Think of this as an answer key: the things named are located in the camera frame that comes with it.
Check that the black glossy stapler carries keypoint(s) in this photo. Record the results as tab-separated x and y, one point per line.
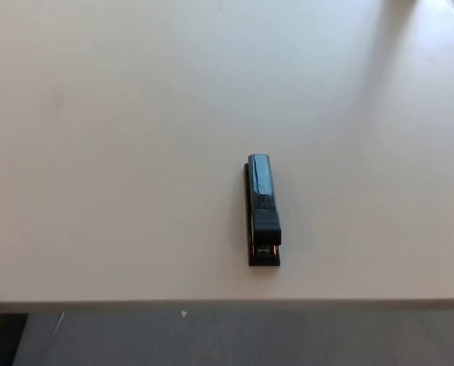
264	198

